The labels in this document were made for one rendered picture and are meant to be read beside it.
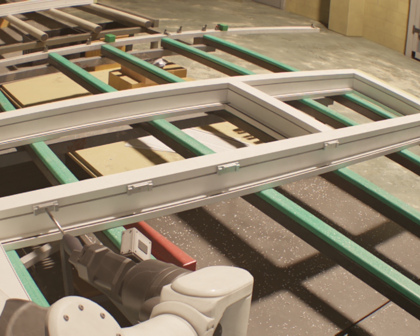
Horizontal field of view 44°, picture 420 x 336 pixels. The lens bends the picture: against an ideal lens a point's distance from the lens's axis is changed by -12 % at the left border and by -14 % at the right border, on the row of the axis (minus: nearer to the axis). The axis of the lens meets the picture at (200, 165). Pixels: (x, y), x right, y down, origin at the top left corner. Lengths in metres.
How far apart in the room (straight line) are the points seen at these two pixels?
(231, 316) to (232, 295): 0.04
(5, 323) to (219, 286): 0.27
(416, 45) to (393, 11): 0.68
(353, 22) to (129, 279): 7.67
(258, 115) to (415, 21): 6.32
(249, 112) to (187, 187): 0.51
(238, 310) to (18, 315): 0.30
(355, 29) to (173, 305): 7.84
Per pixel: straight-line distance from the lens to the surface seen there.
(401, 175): 3.64
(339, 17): 8.23
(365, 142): 1.43
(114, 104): 1.44
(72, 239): 0.85
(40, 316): 0.41
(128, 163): 1.77
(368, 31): 8.38
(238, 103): 1.58
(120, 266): 0.71
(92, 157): 1.81
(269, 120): 1.48
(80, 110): 1.40
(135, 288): 0.68
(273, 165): 1.20
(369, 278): 1.01
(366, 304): 1.37
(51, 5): 3.46
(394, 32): 8.08
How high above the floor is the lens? 1.40
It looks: 25 degrees down
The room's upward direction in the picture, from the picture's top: 5 degrees clockwise
